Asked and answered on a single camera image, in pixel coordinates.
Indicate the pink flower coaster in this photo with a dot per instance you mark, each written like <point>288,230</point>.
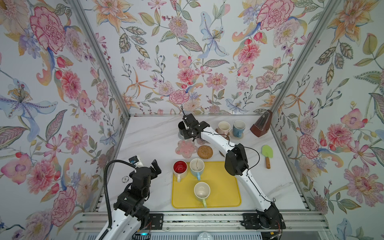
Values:
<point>186,148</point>
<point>201,142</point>

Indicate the red interior mug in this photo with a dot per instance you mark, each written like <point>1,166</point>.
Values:
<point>180,169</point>

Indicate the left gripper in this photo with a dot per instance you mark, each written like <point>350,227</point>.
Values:
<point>157,168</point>

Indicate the yellow tray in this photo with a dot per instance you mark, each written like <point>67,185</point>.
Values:
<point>225,192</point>

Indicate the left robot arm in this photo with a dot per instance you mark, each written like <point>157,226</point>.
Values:
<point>119,225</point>

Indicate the colourful embroidered coaster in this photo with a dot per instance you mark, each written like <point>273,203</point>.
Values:
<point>236,137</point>

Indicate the light blue mug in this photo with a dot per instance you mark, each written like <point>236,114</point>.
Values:
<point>197,167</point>

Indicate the green spatula wooden handle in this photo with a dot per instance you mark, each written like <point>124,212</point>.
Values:
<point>267,152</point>

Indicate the aluminium rail base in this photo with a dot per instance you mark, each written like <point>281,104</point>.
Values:
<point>295,221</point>

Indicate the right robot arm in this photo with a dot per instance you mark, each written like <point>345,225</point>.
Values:
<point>266,216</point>

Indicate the green handle mug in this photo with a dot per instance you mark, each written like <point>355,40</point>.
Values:
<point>202,191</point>

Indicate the teal blue mug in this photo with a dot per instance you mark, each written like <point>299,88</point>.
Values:
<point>239,127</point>

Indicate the red brown metronome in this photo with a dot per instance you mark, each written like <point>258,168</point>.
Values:
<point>263,124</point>

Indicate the black mug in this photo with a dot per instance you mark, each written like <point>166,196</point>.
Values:
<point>181,127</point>

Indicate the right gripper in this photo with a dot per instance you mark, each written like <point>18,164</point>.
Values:
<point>185,134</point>

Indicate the rattan woven coaster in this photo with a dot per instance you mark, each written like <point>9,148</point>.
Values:
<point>205,152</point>

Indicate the pink handle mug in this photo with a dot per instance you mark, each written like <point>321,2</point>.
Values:
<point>223,128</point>

